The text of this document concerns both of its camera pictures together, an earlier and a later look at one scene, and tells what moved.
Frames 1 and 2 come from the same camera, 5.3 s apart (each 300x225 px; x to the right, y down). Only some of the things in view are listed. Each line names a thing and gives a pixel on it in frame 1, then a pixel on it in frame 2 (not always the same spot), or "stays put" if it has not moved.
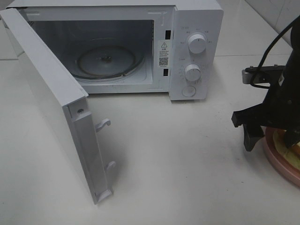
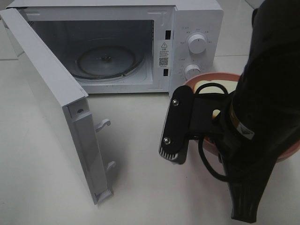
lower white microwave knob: [192, 72] stays put
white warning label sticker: [163, 53] stays put
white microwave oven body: [173, 47] stays put
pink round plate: [280, 162] -> [210, 143]
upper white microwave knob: [197, 43] stays put
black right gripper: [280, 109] -> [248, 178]
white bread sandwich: [292, 153] -> [230, 86]
